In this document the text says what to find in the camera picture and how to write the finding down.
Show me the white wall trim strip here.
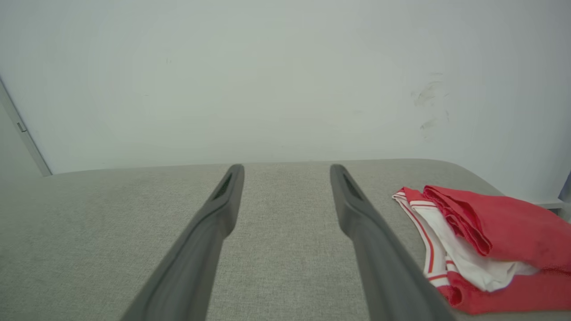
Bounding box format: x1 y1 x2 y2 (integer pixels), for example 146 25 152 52
0 77 53 177

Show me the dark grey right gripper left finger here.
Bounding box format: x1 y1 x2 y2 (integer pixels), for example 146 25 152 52
120 164 245 321

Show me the red and white basketball jersey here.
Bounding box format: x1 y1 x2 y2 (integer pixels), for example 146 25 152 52
392 185 571 315

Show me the white ledge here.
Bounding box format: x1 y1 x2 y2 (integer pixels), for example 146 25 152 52
533 198 568 211

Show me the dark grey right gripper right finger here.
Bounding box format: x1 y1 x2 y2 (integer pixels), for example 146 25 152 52
330 164 456 321

